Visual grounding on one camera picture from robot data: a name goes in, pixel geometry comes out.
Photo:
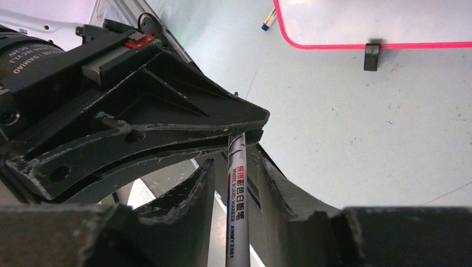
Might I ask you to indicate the pink-framed whiteboard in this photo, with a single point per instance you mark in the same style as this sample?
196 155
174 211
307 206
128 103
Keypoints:
350 25

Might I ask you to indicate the blue-capped whiteboard marker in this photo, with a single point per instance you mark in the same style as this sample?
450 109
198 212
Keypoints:
267 24

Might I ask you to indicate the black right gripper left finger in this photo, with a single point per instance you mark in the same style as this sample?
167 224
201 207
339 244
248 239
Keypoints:
172 230

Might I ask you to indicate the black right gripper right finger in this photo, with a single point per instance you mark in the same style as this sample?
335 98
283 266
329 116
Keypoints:
301 230

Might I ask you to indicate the left black board stand clip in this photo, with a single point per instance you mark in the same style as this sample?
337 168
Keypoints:
371 56

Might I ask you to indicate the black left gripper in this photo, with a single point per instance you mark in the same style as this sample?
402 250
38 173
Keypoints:
77 125

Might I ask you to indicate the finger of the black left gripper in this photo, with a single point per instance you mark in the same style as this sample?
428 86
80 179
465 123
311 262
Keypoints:
105 162

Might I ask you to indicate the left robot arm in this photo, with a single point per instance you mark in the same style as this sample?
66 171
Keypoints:
78 125

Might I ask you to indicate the green whiteboard marker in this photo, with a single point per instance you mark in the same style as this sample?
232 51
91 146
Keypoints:
237 240

